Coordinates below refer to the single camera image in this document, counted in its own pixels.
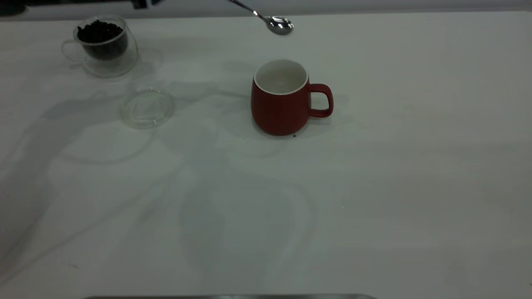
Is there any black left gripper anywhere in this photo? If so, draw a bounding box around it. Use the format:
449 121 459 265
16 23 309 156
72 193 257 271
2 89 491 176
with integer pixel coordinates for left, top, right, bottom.
132 0 167 10

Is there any clear glass saucer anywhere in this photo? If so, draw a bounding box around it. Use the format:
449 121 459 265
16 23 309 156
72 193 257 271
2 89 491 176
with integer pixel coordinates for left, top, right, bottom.
120 86 176 130

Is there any metal spoon pale blue handle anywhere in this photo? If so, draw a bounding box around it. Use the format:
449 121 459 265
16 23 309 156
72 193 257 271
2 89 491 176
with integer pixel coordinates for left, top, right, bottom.
228 0 294 36

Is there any red ceramic mug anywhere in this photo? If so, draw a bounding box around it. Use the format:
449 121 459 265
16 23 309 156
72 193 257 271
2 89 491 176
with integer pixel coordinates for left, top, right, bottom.
251 59 334 137

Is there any dark coffee beans pile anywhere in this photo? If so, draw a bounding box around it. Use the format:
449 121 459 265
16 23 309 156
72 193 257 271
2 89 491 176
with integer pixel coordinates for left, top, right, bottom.
76 19 128 62

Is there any clear glass cup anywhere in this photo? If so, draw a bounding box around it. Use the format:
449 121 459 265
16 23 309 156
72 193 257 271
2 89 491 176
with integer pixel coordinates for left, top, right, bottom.
61 15 138 78

